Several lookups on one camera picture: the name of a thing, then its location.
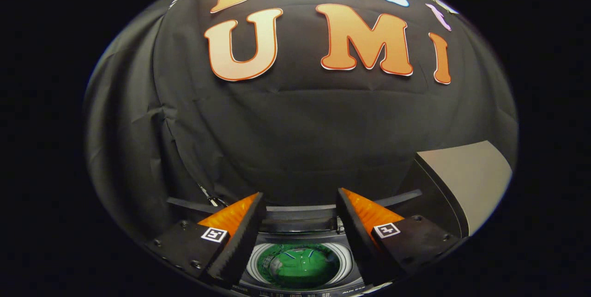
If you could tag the green polo shirt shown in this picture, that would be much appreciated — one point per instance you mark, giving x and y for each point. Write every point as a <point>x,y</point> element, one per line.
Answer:
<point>304,267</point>

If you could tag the dark washing machine lid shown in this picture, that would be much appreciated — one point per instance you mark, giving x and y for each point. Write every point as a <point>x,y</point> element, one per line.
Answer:
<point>300,218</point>

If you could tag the grey washing machine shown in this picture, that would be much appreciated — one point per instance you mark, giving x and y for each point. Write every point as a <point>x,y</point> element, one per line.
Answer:
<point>300,238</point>

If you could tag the black backdrop cloth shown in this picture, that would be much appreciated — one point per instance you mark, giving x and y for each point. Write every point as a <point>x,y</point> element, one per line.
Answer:
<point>300,140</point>

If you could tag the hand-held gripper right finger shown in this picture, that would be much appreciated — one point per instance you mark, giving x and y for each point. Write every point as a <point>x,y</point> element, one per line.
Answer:
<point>358,241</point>

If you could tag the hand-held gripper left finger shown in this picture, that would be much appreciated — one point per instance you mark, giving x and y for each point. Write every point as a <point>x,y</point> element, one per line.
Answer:
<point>240,241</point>

